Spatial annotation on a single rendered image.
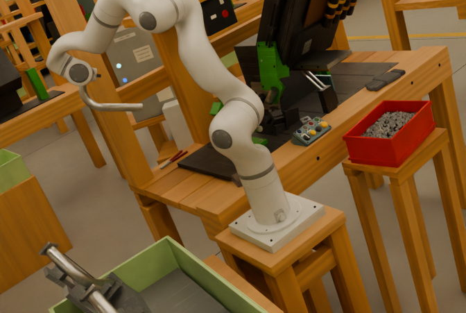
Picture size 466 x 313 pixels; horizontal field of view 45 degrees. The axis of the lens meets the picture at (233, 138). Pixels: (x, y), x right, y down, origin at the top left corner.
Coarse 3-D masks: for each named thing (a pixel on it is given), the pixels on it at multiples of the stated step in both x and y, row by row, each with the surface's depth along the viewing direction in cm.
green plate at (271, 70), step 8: (264, 48) 237; (272, 48) 233; (264, 56) 238; (272, 56) 234; (264, 64) 239; (272, 64) 235; (280, 64) 236; (264, 72) 240; (272, 72) 237; (280, 72) 237; (288, 72) 240; (264, 80) 242; (272, 80) 238; (264, 88) 243
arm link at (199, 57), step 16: (176, 0) 155; (192, 0) 161; (192, 16) 161; (192, 32) 160; (192, 48) 158; (208, 48) 160; (192, 64) 160; (208, 64) 160; (208, 80) 161; (224, 80) 163; (224, 96) 170; (240, 96) 169; (256, 96) 170; (256, 112) 167
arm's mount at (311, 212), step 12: (300, 204) 185; (312, 204) 182; (300, 216) 179; (312, 216) 178; (240, 228) 184; (288, 228) 175; (300, 228) 175; (252, 240) 178; (264, 240) 174; (276, 240) 171; (288, 240) 173
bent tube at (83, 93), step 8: (80, 88) 210; (80, 96) 211; (88, 96) 212; (88, 104) 212; (96, 104) 212; (104, 104) 214; (112, 104) 214; (120, 104) 215; (128, 104) 216; (136, 104) 216
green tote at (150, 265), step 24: (168, 240) 178; (120, 264) 173; (144, 264) 176; (168, 264) 181; (192, 264) 166; (144, 288) 178; (216, 288) 156; (72, 312) 166; (240, 312) 147; (264, 312) 132
